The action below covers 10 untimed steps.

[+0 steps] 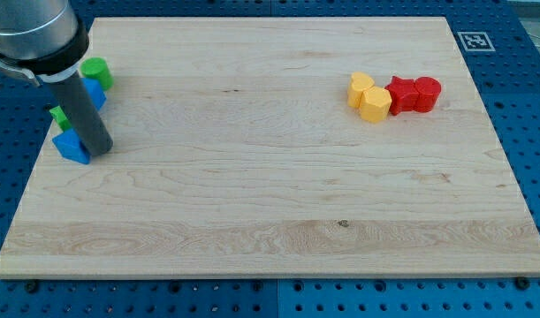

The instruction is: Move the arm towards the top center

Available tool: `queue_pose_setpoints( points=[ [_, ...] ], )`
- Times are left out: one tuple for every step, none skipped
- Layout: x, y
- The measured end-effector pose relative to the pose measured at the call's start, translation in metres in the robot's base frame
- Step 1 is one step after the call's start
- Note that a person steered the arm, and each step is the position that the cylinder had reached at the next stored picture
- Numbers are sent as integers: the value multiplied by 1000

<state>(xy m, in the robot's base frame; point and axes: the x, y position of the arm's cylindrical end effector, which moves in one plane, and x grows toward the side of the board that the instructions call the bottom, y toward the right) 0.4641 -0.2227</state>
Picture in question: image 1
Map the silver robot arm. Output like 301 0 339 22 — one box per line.
0 0 89 87

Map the light wooden board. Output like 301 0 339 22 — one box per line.
0 17 540 280

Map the yellow heart block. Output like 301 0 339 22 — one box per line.
346 72 375 109

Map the yellow hexagon block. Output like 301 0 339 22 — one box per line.
360 87 392 123

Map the red star block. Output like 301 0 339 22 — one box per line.
384 76 419 116

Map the red cylinder block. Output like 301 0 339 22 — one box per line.
414 77 442 113

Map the blue cube block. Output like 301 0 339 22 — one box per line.
82 78 107 110

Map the green cylinder block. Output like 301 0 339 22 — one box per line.
80 57 114 91

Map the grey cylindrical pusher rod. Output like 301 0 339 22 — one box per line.
47 72 113 156

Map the blue triangle block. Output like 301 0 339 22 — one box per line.
52 128 90 164

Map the green star block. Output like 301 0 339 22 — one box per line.
49 105 72 132

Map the white fiducial marker tag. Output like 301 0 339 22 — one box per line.
457 31 495 52

